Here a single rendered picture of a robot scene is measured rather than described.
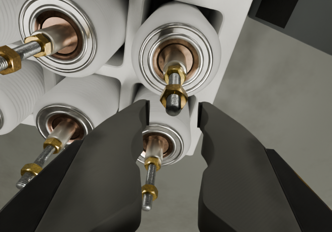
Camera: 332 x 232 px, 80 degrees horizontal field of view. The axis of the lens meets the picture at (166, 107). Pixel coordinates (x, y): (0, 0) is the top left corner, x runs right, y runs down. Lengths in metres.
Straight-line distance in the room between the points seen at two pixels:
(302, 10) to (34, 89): 0.37
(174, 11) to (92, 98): 0.15
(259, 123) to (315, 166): 0.26
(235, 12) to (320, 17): 0.09
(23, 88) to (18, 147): 0.48
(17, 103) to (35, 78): 0.05
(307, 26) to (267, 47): 0.23
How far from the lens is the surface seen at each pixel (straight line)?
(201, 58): 0.21
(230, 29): 0.28
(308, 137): 0.69
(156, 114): 0.25
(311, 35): 0.27
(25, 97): 0.34
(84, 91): 0.28
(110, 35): 0.23
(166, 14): 0.21
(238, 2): 0.28
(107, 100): 0.30
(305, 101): 0.61
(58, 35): 0.21
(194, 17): 0.21
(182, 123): 0.26
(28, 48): 0.19
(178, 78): 0.16
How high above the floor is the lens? 0.45
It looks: 58 degrees down
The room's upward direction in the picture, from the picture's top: 174 degrees counter-clockwise
